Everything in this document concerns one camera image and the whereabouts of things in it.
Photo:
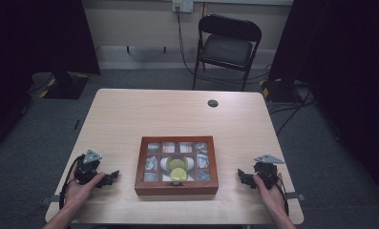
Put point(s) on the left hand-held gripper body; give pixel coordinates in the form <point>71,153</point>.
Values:
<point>88,168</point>

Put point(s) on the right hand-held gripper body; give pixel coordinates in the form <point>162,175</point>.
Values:
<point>267,171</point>

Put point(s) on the yellow-green coffee capsule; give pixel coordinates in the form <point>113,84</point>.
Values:
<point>178,175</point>
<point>176,163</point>

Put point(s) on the wooden box with glass lid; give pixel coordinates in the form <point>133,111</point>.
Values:
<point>177,188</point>

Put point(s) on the person's left hand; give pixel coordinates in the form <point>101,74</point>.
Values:
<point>79,192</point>

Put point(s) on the person's right hand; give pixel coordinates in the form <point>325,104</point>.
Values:
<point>271,198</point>

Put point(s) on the small black stick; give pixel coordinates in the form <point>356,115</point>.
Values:
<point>77,124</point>

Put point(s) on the white coffee capsule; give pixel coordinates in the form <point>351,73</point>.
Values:
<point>163,163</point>
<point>190,163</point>

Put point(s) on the black stand base yellow stripes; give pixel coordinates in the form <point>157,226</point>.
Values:
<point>64,85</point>
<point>277,90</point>

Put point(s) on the black folding chair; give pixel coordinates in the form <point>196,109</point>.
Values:
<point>227,47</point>

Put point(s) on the black curtain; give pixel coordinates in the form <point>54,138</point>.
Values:
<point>343,63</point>
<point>34,38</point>

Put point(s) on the grey table bracket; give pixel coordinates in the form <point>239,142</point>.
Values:
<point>296,196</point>
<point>49,200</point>

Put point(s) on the white wall socket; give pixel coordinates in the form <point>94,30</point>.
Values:
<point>183,5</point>

